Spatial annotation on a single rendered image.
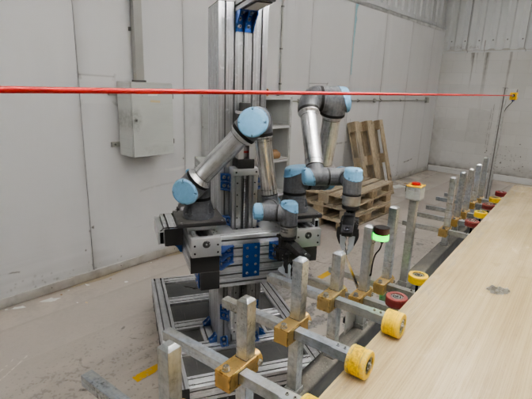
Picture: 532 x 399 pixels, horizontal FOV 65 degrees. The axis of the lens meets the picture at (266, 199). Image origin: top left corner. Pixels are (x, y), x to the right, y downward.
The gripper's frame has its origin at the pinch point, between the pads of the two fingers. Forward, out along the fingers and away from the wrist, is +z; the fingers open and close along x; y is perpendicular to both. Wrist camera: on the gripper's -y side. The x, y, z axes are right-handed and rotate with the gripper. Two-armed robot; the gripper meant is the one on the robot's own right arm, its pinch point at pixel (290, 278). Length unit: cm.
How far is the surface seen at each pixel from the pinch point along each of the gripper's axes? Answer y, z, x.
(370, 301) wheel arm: -38.4, -3.0, 1.5
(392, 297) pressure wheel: -46.8, -7.7, 1.6
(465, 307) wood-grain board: -70, -7, -9
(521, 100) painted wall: 15, -71, -778
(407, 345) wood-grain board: -62, -7, 28
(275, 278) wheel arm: -10.4, -13.0, 26.5
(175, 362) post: -35, -27, 96
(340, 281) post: -34.9, -18.0, 22.2
